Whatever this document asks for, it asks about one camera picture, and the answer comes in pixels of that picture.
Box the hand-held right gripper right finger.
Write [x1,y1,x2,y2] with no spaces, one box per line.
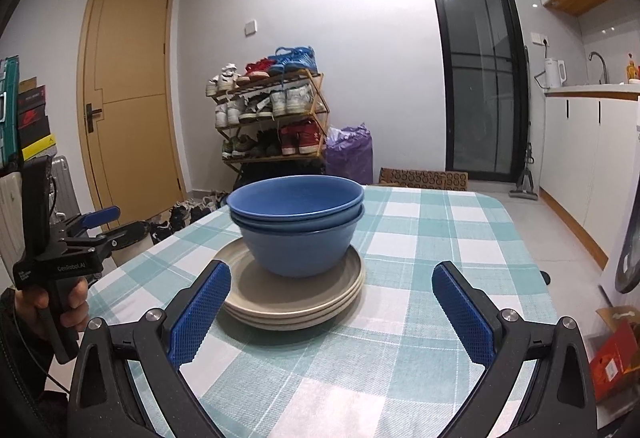
[432,261,598,438]

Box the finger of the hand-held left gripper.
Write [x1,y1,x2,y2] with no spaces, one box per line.
[50,207,121,241]
[67,221,151,264]

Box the silver suitcase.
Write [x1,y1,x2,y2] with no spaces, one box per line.
[0,155,81,269]

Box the white washing machine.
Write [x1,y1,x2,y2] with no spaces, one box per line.
[600,111,640,306]

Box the black door handle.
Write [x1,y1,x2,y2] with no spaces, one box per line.
[85,102,103,134]

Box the white kettle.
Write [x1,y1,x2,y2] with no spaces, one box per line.
[544,58,567,89]

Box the blue bowl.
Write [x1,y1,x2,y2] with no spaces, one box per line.
[240,218,358,279]
[226,175,366,221]
[231,205,365,235]

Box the person's left forearm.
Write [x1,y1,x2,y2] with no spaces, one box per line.
[0,288,71,438]

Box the grey stick vacuum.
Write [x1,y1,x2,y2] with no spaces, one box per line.
[509,46,541,201]

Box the black yellow shoe box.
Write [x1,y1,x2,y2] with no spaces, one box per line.
[20,131,55,162]

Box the wooden door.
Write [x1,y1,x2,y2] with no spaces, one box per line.
[76,0,188,224]

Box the black glass door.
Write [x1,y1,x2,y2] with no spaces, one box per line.
[422,0,531,183]

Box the patterned flat cardboard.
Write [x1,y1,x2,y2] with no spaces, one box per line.
[378,167,469,191]

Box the brown cardboard box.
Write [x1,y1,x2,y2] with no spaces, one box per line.
[595,303,640,414]

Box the person's left hand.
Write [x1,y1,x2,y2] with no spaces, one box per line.
[15,282,90,336]

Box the chrome faucet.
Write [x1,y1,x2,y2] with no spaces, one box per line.
[588,51,610,85]

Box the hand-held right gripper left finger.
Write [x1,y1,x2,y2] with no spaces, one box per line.
[67,262,232,438]

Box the pile of shoes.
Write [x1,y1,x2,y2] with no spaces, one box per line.
[150,191,231,244]

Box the black red shoe box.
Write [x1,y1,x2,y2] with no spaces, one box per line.
[17,78,51,131]

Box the white base cabinet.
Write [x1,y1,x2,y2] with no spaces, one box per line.
[539,86,640,269]

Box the shoe rack with shoes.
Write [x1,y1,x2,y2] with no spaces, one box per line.
[206,46,326,158]

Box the green box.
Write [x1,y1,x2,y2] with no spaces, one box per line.
[0,56,22,166]

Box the teal checked tablecloth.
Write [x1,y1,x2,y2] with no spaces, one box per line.
[87,185,558,438]

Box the purple plastic bag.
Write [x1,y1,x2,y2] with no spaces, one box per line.
[325,121,374,186]

